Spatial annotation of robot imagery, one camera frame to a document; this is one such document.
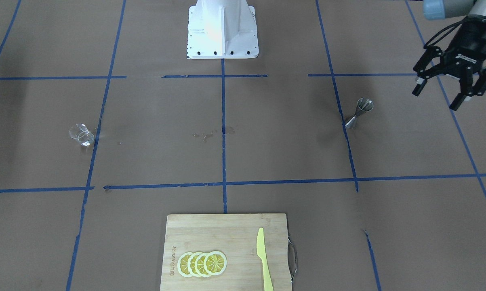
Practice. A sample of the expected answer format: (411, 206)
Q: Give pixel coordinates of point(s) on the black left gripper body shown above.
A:
(470, 49)

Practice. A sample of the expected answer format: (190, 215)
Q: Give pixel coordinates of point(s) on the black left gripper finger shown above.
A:
(424, 71)
(467, 87)

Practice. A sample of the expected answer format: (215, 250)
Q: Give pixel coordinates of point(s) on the steel double jigger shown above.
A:
(363, 106)

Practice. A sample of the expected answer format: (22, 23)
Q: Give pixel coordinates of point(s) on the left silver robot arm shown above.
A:
(444, 9)

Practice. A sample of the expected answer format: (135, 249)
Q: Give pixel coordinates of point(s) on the clear glass shaker cup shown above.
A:
(82, 135)

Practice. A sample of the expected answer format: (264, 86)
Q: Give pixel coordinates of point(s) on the yellow plastic knife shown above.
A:
(261, 253)

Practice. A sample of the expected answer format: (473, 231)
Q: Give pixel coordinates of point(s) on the bamboo cutting board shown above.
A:
(234, 235)

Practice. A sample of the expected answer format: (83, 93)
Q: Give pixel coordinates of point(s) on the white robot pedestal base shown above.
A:
(222, 29)

